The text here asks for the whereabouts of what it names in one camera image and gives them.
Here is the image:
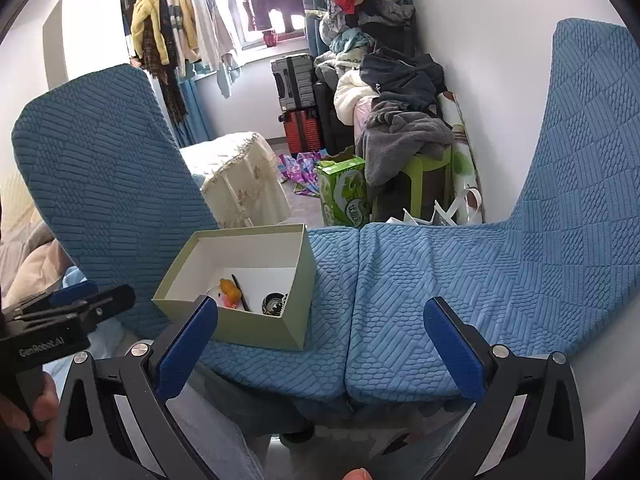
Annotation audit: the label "orange gourd pendant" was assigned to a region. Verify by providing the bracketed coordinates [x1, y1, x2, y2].
[219, 278, 240, 298]

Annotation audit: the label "black rhinestone hair clip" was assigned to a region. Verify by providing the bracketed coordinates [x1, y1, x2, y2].
[231, 274, 250, 312]

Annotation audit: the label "woven black tan bangle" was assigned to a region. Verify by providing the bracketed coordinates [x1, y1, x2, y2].
[262, 292, 288, 316]

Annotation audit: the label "pink plastic charm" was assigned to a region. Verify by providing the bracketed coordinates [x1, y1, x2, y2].
[217, 294, 241, 309]

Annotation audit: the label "left hand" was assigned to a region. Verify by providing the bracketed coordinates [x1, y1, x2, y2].
[0, 372, 58, 460]

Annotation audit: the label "left blue chair backrest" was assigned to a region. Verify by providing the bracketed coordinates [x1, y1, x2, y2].
[12, 64, 217, 339]

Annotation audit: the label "blue chair backrest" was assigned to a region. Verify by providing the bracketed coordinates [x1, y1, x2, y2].
[12, 64, 217, 339]
[500, 18, 639, 356]

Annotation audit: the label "green cardboard box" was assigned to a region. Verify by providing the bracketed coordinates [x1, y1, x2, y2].
[152, 224, 316, 351]

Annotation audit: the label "blue textured chair cover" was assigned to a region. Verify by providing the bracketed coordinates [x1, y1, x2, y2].
[124, 219, 601, 406]

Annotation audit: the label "cream lace covered table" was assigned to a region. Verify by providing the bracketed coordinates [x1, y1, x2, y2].
[180, 131, 291, 229]

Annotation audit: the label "right blue chair backrest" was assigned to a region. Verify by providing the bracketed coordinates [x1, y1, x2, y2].
[500, 18, 639, 356]

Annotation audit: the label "floral rolled mat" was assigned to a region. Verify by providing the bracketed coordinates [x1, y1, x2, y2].
[438, 91, 484, 226]

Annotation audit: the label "purple patterned cloth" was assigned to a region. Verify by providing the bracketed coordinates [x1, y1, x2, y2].
[278, 150, 328, 198]

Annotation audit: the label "green plastic stool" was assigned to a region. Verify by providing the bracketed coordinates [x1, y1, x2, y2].
[372, 146, 459, 224]

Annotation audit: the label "red suitcase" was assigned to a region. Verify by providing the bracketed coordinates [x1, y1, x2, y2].
[279, 107, 326, 156]

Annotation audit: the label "green printed carton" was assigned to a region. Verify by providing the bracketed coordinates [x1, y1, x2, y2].
[316, 146, 371, 229]

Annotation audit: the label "hanging clothes rack garments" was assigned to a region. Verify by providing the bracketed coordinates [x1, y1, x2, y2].
[125, 0, 243, 125]

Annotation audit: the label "grey suitcase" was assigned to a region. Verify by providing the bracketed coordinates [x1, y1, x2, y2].
[270, 53, 316, 112]

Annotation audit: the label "grey fleece garment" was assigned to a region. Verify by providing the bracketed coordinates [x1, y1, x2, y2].
[356, 101, 454, 188]

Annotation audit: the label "cream puffy jacket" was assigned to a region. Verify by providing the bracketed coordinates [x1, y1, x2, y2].
[333, 68, 378, 126]

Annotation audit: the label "dark navy garment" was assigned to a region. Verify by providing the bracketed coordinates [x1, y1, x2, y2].
[360, 47, 447, 115]

